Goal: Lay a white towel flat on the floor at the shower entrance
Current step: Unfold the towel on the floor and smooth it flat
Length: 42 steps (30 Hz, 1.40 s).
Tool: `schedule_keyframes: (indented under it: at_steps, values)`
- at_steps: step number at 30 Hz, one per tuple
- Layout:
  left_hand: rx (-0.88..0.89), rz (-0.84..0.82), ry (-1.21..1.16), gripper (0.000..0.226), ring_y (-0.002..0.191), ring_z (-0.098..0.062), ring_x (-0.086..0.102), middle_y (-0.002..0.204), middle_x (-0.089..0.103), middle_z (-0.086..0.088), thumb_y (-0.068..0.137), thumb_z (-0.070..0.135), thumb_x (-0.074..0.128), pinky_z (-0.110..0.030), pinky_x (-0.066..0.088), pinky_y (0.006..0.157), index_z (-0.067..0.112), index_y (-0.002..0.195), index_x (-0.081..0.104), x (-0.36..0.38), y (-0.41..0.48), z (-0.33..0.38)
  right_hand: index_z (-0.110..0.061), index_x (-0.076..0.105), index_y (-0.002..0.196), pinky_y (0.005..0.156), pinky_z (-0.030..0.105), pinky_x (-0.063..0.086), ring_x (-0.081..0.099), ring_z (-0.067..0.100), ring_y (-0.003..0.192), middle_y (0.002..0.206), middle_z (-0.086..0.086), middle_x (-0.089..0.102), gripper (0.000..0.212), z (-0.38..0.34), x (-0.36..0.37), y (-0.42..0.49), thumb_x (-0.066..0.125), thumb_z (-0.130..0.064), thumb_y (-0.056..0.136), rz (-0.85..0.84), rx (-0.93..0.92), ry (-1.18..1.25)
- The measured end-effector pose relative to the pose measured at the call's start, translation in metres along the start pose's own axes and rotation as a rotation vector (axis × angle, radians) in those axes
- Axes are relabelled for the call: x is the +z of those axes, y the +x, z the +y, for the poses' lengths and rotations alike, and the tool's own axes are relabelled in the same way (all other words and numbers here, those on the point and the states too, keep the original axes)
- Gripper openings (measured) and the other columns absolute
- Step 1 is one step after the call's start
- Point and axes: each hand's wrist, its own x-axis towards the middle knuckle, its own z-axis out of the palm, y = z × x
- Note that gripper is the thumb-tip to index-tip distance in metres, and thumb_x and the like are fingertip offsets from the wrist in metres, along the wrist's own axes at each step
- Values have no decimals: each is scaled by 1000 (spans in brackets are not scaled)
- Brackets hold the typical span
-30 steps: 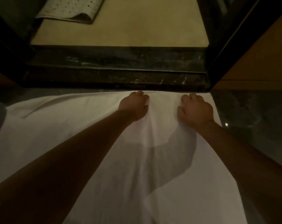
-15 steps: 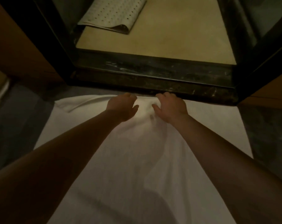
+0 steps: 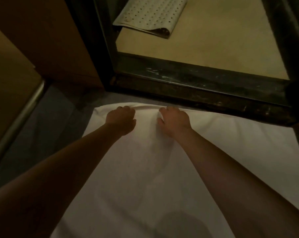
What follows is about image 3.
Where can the person's left hand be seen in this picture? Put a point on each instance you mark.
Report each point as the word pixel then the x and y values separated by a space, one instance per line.
pixel 121 120

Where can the person's right hand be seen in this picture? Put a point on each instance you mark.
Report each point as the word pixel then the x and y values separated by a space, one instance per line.
pixel 174 121

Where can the white towel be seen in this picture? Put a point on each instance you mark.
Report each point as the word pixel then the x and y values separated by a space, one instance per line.
pixel 152 171

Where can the person's right forearm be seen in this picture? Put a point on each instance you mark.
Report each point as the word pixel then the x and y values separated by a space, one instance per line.
pixel 238 190

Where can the person's left forearm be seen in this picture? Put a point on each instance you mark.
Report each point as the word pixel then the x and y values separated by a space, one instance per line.
pixel 48 185

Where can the black marble threshold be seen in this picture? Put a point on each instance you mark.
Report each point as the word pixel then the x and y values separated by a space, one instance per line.
pixel 201 86

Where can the perforated white bath mat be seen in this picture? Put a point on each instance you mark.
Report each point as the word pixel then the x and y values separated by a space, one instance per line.
pixel 149 14

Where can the black door frame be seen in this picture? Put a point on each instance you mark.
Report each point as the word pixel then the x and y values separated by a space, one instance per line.
pixel 95 42

